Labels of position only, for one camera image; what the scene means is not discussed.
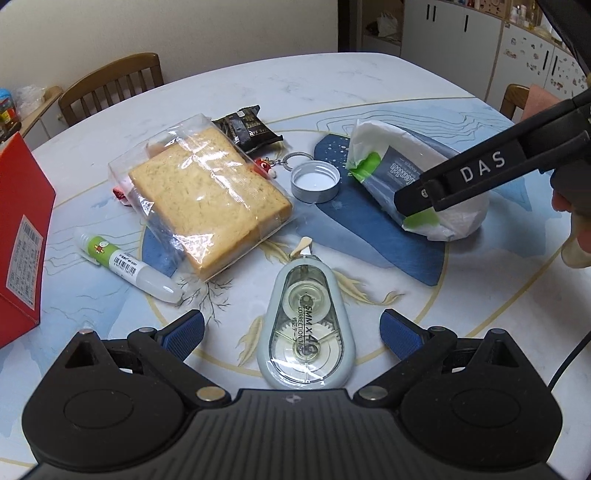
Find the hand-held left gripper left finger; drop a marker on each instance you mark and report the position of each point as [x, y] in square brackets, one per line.
[184, 334]

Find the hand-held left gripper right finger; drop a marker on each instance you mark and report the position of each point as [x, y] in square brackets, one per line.
[401, 334]

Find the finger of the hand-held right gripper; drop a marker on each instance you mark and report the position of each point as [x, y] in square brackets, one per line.
[480, 173]

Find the white tissue pack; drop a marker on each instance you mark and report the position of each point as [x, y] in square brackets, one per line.
[392, 159]

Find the white green glue stick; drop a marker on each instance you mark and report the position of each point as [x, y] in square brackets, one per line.
[124, 265]

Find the correction tape dispenser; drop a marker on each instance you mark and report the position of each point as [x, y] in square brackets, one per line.
[304, 323]

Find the white grey jar lid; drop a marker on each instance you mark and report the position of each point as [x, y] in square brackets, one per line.
[314, 182]

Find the red cardboard box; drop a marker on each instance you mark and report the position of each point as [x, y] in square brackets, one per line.
[23, 207]

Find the dark snack packet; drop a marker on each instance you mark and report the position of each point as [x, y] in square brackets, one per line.
[244, 127]

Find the person's right hand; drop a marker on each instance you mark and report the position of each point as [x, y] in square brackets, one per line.
[577, 244]

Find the pink snack packet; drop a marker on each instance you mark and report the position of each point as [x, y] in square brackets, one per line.
[122, 196]

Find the wooden side cabinet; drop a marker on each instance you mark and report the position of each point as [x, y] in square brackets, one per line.
[39, 117]

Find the dark wooden chair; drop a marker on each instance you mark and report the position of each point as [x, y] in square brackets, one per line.
[111, 76]

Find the crumpled clear plastic bag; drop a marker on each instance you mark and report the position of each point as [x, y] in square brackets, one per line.
[30, 99]

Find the red label jar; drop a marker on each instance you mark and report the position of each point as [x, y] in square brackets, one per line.
[8, 113]

